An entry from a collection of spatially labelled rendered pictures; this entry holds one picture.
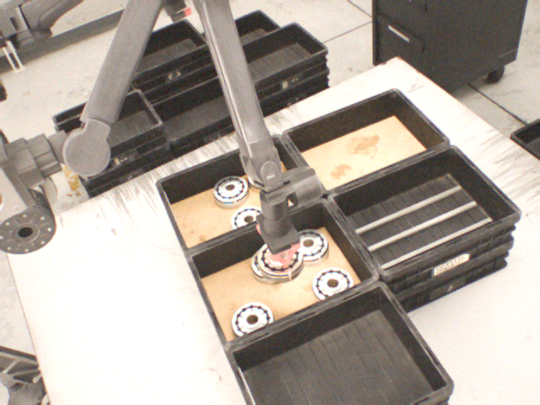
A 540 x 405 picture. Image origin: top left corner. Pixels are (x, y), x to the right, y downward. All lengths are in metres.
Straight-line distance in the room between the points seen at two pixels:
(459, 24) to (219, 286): 1.87
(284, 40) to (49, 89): 1.75
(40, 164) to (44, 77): 3.16
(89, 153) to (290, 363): 0.69
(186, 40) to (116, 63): 2.08
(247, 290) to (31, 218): 0.55
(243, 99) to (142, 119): 1.61
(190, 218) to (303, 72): 1.16
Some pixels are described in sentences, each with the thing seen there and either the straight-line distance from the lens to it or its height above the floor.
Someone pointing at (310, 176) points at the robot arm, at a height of 1.24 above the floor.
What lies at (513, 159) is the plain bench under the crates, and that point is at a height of 0.70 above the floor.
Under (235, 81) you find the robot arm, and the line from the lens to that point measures 1.12.
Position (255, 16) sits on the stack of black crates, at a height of 0.46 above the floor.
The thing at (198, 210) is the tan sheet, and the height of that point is 0.83.
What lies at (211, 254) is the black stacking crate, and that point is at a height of 0.91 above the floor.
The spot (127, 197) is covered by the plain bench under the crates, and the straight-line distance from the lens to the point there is 2.07.
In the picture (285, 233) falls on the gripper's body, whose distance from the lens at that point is 1.24.
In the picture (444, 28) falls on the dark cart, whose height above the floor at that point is 0.53.
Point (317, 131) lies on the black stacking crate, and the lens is 1.84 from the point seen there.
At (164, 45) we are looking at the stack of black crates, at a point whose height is 0.50.
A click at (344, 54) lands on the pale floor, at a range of 3.72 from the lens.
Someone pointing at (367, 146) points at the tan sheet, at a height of 0.83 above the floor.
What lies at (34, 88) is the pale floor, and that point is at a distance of 4.16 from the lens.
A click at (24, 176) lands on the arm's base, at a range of 1.07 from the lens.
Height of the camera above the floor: 2.10
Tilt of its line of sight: 47 degrees down
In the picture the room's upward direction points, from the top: 12 degrees counter-clockwise
